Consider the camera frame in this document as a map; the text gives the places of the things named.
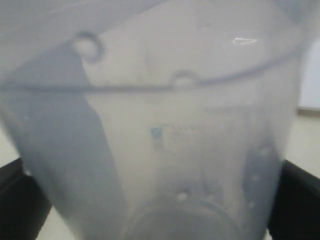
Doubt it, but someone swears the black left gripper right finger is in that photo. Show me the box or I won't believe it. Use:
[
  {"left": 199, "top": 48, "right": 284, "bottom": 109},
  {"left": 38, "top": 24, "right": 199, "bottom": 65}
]
[{"left": 268, "top": 160, "right": 320, "bottom": 240}]

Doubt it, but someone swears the clear tall plastic container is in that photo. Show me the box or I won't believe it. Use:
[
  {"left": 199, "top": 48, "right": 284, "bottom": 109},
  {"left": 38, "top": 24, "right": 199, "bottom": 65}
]
[{"left": 0, "top": 0, "right": 320, "bottom": 240}]

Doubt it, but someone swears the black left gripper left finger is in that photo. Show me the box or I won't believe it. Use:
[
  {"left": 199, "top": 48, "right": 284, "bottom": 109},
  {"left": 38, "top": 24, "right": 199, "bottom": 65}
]
[{"left": 0, "top": 158, "right": 52, "bottom": 240}]

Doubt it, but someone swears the white rectangular plastic tray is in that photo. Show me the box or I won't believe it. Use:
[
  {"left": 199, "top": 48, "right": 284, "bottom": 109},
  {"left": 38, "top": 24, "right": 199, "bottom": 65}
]
[{"left": 298, "top": 38, "right": 320, "bottom": 111}]

